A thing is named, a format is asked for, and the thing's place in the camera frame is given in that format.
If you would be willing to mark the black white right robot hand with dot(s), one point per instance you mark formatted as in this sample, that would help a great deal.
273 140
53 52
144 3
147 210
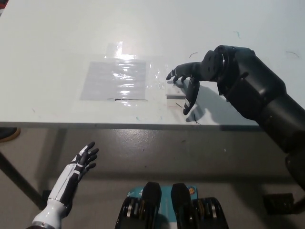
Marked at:
209 66

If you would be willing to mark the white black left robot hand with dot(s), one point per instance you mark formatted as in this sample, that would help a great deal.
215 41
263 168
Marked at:
71 174

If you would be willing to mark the white rocker light switch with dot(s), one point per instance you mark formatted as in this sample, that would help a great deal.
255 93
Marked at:
175 91

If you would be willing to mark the black diagonal table leg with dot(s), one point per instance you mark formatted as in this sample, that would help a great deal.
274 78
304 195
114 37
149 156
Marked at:
19 179

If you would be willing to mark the black shoe tan sole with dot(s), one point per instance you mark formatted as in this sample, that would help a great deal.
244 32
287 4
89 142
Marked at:
8 134

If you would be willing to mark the black table foot plate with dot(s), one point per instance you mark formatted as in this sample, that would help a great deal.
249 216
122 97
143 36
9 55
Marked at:
277 201

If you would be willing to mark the red black object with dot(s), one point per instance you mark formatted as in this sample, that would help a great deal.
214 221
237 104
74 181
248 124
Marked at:
2 7

